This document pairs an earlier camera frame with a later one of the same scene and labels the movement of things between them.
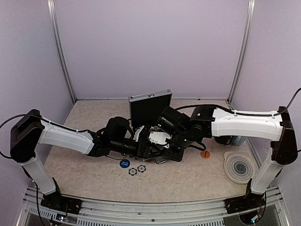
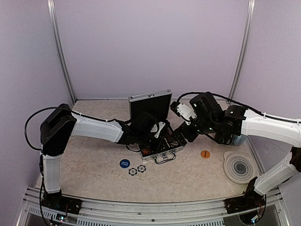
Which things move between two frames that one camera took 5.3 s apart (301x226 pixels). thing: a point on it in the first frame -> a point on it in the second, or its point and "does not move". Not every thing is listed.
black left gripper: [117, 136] -> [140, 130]
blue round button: [124, 163] does not move
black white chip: [132, 172] does not move
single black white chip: [141, 168] does not move
